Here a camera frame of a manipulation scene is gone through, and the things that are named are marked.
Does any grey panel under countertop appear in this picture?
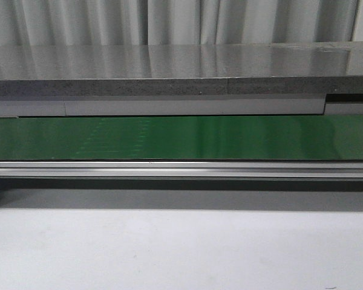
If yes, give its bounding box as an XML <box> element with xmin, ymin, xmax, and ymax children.
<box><xmin>0</xmin><ymin>94</ymin><xmax>363</xmax><ymax>117</ymax></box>

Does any green conveyor belt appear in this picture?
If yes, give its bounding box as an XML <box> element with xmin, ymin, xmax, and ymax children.
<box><xmin>0</xmin><ymin>115</ymin><xmax>363</xmax><ymax>161</ymax></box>

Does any dark granite countertop slab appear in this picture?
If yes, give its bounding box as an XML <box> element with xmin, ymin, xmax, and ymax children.
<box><xmin>0</xmin><ymin>42</ymin><xmax>363</xmax><ymax>97</ymax></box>

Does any grey curtain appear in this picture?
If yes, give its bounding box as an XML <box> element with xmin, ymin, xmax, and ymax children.
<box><xmin>0</xmin><ymin>1</ymin><xmax>358</xmax><ymax>46</ymax></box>

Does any aluminium conveyor side rail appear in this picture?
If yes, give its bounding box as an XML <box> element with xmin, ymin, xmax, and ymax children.
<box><xmin>0</xmin><ymin>159</ymin><xmax>363</xmax><ymax>210</ymax></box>

